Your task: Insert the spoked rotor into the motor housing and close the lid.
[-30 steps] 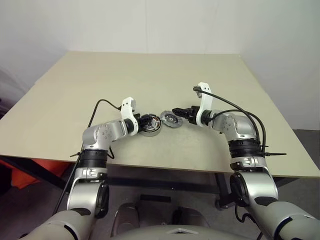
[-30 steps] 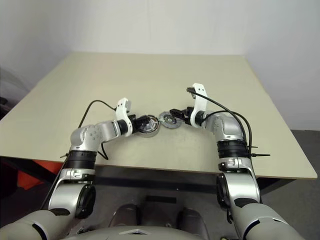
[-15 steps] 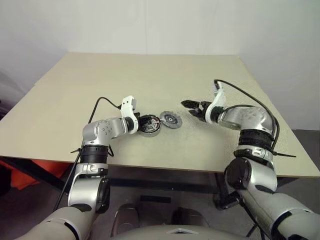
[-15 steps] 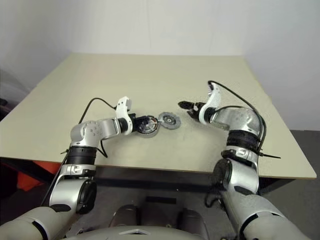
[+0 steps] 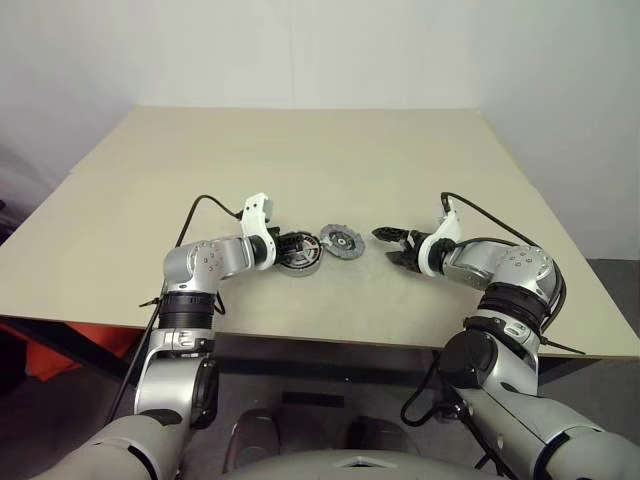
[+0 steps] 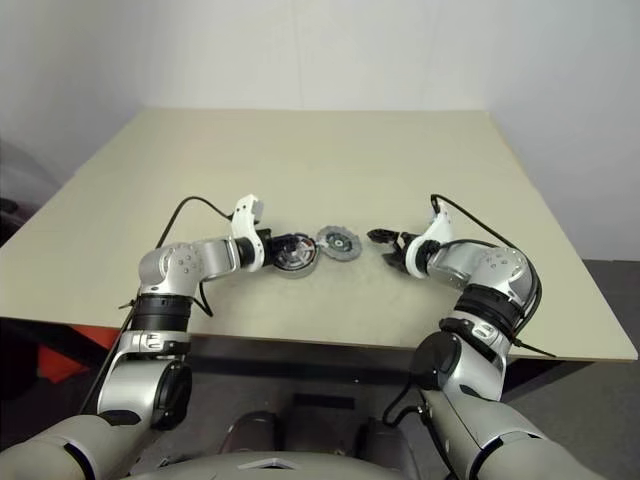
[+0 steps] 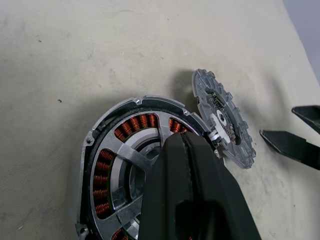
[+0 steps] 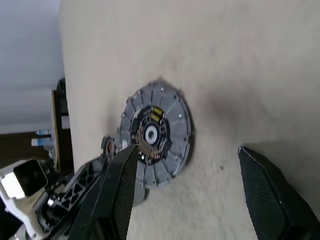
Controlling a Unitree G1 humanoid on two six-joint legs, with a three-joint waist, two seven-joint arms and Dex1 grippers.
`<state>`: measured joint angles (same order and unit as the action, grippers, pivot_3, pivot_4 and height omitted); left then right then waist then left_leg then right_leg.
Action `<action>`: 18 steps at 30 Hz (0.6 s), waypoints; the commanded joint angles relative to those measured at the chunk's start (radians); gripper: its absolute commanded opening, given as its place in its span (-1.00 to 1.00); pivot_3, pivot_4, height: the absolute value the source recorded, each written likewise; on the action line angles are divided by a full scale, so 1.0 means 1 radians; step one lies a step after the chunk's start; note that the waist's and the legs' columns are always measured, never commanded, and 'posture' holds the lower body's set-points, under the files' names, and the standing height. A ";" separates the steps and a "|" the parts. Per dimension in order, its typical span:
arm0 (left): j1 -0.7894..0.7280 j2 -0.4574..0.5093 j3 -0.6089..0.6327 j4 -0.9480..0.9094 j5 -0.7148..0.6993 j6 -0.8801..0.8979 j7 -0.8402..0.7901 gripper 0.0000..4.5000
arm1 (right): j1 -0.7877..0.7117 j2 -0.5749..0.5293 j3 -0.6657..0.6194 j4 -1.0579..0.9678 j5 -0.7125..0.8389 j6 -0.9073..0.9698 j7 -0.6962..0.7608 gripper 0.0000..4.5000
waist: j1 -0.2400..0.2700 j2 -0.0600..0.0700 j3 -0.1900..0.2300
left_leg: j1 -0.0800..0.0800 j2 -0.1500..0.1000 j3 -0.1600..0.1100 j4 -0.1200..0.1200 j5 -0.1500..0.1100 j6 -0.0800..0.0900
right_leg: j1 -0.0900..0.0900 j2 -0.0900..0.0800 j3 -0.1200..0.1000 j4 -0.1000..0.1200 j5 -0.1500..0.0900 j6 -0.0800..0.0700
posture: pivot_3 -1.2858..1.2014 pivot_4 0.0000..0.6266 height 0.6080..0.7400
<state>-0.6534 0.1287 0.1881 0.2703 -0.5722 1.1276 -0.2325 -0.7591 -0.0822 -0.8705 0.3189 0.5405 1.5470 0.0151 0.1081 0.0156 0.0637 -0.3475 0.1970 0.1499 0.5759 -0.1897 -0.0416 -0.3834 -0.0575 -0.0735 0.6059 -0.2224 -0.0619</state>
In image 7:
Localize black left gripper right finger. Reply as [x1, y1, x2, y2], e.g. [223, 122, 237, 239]
[181, 133, 263, 240]

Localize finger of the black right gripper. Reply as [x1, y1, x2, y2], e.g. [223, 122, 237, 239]
[291, 105, 320, 131]
[259, 129, 320, 171]

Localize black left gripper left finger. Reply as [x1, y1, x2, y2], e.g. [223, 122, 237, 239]
[139, 133, 201, 240]

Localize round motor housing copper windings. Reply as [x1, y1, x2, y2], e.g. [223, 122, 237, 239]
[74, 94, 221, 240]

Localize grey toothed rotor disc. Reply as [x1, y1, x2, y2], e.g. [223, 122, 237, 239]
[191, 68, 257, 171]

